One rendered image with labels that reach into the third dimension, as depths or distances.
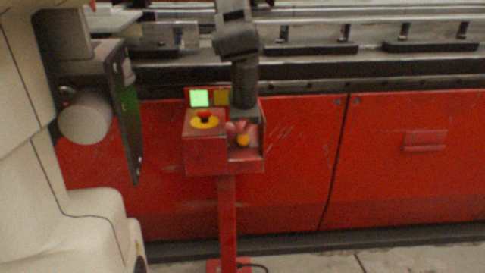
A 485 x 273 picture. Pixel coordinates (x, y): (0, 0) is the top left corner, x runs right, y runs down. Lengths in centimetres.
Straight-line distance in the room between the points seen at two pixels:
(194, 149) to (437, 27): 90
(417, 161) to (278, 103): 59
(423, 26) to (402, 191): 61
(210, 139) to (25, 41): 48
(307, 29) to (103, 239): 88
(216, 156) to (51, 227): 47
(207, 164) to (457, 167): 99
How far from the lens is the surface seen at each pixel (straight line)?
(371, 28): 113
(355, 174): 121
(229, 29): 57
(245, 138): 80
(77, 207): 38
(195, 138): 72
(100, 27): 80
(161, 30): 102
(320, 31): 106
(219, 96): 83
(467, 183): 150
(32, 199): 32
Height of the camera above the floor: 113
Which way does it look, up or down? 31 degrees down
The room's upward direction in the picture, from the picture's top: straight up
